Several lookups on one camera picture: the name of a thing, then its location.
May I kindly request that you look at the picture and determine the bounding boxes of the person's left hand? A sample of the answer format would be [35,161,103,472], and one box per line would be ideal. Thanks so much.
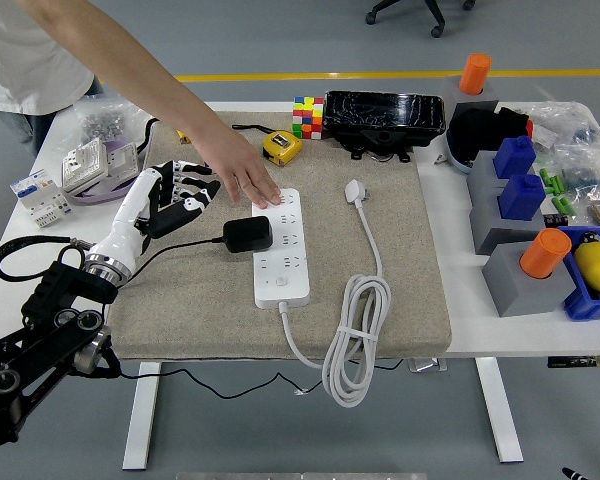
[195,123,283,210]

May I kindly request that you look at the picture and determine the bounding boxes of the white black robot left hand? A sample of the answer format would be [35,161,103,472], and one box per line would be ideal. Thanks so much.
[90,159,222,274]

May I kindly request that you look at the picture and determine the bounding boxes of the black plug adapter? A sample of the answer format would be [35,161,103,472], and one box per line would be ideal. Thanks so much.
[222,215,275,255]

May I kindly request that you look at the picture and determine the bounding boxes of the thin black adapter cord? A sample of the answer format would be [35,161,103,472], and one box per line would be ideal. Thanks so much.
[114,237,311,401]

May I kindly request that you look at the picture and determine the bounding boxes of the white power strip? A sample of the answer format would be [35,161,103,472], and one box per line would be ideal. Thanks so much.
[251,187,311,310]

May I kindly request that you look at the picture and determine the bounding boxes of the yellow tape measure black clip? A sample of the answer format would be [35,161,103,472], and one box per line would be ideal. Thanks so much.
[231,123,304,169]

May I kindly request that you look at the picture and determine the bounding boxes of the grey-brown mat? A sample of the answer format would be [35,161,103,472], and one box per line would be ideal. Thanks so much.
[110,110,454,361]

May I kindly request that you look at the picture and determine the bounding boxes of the stickerless puzzle cube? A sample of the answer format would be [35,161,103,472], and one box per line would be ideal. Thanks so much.
[292,95,326,141]

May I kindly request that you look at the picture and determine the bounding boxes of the clear bag of screws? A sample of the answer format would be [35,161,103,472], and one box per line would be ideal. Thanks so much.
[72,97,154,146]

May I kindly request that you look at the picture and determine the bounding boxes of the white blue circuit breaker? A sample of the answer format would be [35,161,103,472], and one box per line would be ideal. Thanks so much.
[9,169,75,229]

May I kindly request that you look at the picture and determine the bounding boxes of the white table leg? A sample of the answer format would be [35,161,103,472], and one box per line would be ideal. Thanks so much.
[474,357,525,464]
[122,360,162,471]

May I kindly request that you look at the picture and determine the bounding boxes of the black strip under table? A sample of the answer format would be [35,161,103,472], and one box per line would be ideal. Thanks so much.
[547,354,600,370]

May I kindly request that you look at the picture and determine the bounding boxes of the black cracked-screen device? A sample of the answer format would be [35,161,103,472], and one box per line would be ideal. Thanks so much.
[323,89,447,164]

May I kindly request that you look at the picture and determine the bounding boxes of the blue plastic bin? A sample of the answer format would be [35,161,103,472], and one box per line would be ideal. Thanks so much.
[554,224,600,322]

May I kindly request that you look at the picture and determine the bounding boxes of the grey holder block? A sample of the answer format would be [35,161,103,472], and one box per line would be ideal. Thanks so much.
[438,74,500,109]
[467,149,506,201]
[481,242,579,319]
[468,187,546,234]

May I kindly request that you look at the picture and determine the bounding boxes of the person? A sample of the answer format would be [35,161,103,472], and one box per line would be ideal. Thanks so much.
[0,0,104,159]

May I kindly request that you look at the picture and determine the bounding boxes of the white blue bowl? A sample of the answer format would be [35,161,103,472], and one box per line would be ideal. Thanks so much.
[444,127,476,175]

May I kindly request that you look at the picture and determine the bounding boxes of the orange cylinder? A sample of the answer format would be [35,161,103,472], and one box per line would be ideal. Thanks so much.
[458,53,493,96]
[518,228,574,280]

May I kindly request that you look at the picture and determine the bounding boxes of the black cloth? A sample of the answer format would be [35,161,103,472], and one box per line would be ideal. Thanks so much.
[449,107,534,154]

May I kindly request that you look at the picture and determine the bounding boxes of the black office chair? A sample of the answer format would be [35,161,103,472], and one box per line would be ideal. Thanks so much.
[364,0,477,39]

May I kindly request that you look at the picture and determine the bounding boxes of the blue block with knob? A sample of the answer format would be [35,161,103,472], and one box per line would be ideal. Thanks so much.
[493,135,538,180]
[498,173,548,221]

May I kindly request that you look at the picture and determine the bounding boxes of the clear bag blue parts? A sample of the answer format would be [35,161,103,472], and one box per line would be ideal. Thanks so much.
[554,144,600,197]

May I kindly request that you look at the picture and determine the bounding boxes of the large clear plastic bag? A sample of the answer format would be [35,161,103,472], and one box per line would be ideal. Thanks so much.
[527,102,597,151]

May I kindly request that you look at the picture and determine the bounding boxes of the white wall socket panel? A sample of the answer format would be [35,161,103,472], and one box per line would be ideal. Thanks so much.
[107,141,140,177]

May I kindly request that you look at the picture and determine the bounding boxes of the white wall socket box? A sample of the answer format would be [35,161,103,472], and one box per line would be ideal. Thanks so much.
[61,138,110,195]

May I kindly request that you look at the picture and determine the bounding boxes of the thick black strap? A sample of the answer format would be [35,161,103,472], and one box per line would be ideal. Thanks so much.
[137,117,160,154]

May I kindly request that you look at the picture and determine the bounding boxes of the white power strip cord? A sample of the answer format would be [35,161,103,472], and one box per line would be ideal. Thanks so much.
[278,179,393,409]

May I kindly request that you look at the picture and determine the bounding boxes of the metal bracket under table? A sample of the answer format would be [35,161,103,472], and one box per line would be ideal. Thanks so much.
[408,357,449,374]

